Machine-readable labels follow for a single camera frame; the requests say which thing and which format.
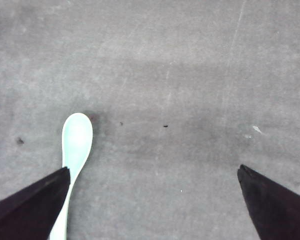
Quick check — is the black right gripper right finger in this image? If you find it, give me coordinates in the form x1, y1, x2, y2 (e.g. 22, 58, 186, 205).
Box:
237, 164, 300, 240

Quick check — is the mint green plastic spoon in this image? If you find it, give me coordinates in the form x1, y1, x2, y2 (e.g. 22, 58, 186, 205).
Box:
49, 112, 93, 240

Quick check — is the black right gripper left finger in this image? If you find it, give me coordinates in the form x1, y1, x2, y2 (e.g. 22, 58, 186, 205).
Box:
0, 167, 71, 240

